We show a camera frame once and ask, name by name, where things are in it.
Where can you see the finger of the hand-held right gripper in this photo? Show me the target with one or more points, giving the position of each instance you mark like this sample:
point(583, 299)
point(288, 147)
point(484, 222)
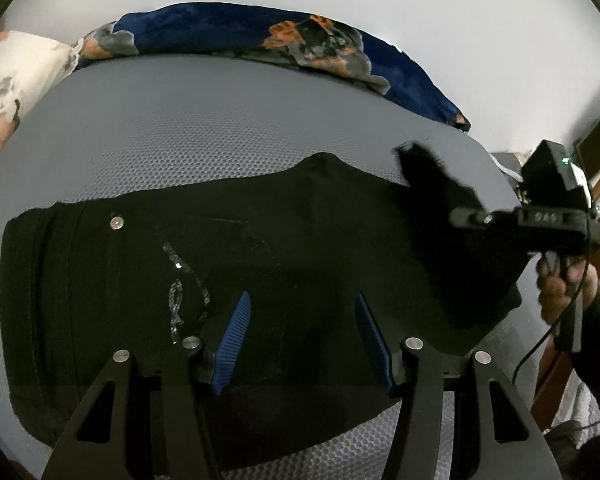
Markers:
point(495, 219)

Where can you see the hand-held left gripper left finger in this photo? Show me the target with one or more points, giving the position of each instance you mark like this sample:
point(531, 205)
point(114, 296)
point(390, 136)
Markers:
point(235, 340)

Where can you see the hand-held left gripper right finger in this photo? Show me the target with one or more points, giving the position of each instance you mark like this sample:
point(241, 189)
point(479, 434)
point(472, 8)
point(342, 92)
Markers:
point(372, 340)

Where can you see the black pants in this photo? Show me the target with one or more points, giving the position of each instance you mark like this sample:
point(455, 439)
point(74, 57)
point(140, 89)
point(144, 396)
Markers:
point(305, 240)

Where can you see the person's right hand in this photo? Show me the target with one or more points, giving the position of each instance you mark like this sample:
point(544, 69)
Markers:
point(550, 292)

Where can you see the white textured cloth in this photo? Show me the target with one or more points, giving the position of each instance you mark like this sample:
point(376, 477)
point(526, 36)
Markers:
point(582, 405)

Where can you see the navy floral blanket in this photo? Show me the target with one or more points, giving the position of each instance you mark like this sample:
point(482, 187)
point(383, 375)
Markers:
point(205, 27)

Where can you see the white floral pillow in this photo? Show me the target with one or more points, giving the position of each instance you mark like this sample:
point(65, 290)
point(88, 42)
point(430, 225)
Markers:
point(15, 70)

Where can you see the wooden bed frame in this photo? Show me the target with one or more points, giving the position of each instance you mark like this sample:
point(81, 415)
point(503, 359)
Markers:
point(550, 390)

